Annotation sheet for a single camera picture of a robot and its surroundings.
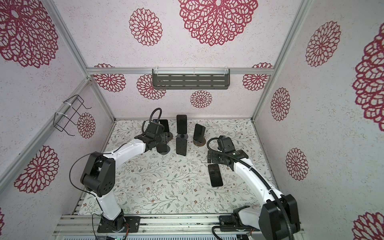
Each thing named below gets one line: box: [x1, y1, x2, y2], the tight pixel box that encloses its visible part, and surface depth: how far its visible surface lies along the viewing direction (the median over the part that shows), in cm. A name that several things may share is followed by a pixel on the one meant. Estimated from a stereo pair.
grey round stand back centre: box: [176, 133, 189, 140], surface depth 112 cm
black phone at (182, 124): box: [176, 114, 188, 134], surface depth 102 cm
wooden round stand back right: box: [193, 137, 206, 147], surface depth 107 cm
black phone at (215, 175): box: [207, 163, 224, 187], surface depth 94 cm
